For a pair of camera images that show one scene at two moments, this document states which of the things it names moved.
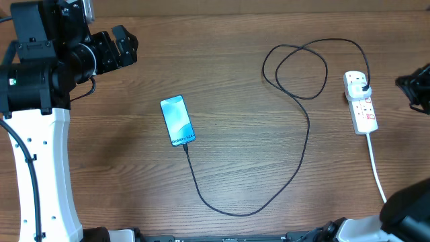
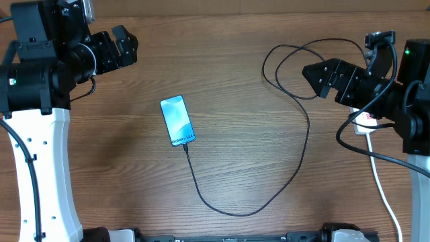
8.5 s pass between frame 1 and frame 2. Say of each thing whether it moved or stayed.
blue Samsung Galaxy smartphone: stayed
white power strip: stayed
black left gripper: stayed
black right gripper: moved
